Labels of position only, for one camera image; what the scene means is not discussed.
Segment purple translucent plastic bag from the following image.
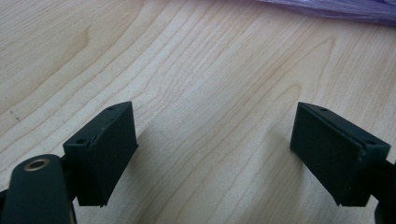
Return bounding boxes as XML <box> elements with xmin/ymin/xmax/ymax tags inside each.
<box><xmin>256</xmin><ymin>0</ymin><xmax>396</xmax><ymax>26</ymax></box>

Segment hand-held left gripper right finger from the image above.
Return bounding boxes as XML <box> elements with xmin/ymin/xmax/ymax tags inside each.
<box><xmin>290</xmin><ymin>102</ymin><xmax>391</xmax><ymax>207</ymax></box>

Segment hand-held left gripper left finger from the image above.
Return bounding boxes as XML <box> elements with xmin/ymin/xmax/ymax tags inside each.
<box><xmin>63</xmin><ymin>101</ymin><xmax>139</xmax><ymax>207</ymax></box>

